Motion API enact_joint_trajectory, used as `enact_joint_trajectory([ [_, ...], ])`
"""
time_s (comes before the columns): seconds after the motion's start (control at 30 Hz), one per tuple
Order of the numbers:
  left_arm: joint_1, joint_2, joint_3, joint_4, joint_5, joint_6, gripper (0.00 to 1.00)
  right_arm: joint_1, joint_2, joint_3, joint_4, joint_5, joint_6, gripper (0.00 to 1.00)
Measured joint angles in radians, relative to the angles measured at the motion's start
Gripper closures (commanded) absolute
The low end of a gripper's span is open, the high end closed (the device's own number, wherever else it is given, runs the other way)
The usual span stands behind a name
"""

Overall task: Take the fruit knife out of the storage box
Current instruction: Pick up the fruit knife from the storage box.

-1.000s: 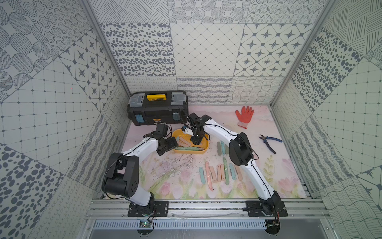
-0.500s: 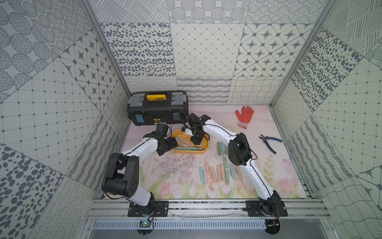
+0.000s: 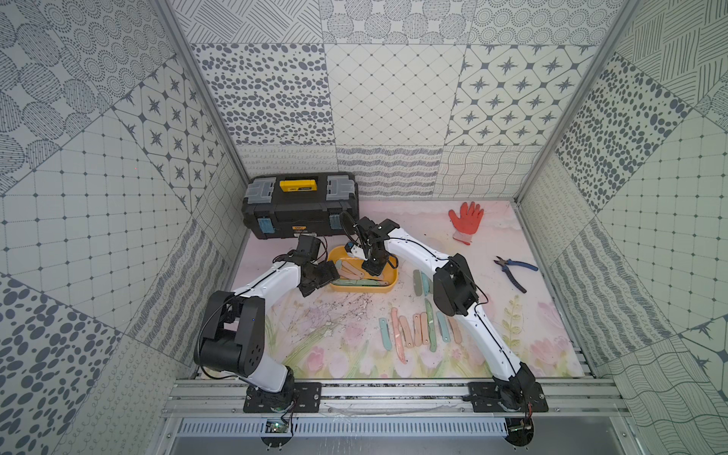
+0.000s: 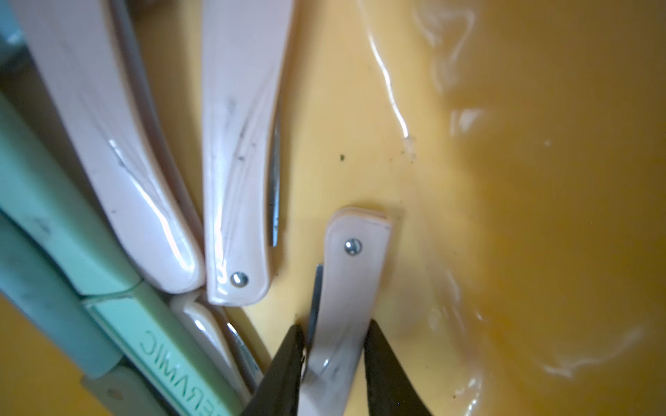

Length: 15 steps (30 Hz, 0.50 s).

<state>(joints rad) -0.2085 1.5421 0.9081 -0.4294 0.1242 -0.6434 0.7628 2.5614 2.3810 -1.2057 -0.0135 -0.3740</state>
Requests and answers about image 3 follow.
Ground black Deli toolbox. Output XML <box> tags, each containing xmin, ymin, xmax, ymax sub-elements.
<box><xmin>242</xmin><ymin>173</ymin><xmax>359</xmax><ymax>240</ymax></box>

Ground green folding fruit knife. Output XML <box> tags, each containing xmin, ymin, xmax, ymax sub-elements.
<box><xmin>425</xmin><ymin>299</ymin><xmax>437</xmax><ymax>353</ymax></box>

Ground blue handled pliers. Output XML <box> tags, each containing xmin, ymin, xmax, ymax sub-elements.
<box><xmin>493</xmin><ymin>255</ymin><xmax>540</xmax><ymax>295</ymax></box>

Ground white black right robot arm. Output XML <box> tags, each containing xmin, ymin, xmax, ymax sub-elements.
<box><xmin>340</xmin><ymin>212</ymin><xmax>536</xmax><ymax>411</ymax></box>

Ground teal lettered fruit knife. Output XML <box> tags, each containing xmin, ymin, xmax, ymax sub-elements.
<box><xmin>420</xmin><ymin>272</ymin><xmax>431</xmax><ymax>296</ymax></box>

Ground yellow plastic storage tray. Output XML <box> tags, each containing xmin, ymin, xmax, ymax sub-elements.
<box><xmin>328</xmin><ymin>246</ymin><xmax>398</xmax><ymax>293</ymax></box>

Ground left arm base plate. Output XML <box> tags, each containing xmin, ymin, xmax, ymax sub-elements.
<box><xmin>244</xmin><ymin>382</ymin><xmax>322</xmax><ymax>414</ymax></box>

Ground pink folding fruit knife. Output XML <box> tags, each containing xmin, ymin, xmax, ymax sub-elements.
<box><xmin>399</xmin><ymin>316</ymin><xmax>414</xmax><ymax>348</ymax></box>

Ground red work glove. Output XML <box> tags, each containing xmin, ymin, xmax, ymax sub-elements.
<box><xmin>449</xmin><ymin>202</ymin><xmax>485</xmax><ymax>246</ymax></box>

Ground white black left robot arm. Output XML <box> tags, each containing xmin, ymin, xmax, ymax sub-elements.
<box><xmin>193</xmin><ymin>235</ymin><xmax>339</xmax><ymax>394</ymax></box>

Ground mint folding knife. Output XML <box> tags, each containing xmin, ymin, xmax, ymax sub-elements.
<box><xmin>378</xmin><ymin>318</ymin><xmax>392</xmax><ymax>352</ymax></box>

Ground long coral fruit knife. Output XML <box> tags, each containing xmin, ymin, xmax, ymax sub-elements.
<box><xmin>391</xmin><ymin>307</ymin><xmax>407</xmax><ymax>364</ymax></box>

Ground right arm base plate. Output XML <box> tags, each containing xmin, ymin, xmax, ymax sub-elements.
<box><xmin>464</xmin><ymin>381</ymin><xmax>549</xmax><ymax>413</ymax></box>

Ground teal folding fruit knife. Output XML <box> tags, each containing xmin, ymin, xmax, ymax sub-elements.
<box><xmin>436</xmin><ymin>312</ymin><xmax>451</xmax><ymax>343</ymax></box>

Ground sage green fruit knife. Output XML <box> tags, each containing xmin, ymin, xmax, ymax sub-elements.
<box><xmin>413</xmin><ymin>269</ymin><xmax>424</xmax><ymax>297</ymax></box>

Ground aluminium front rail frame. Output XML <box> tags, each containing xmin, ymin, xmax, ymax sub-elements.
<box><xmin>150</xmin><ymin>377</ymin><xmax>648</xmax><ymax>454</ymax></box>

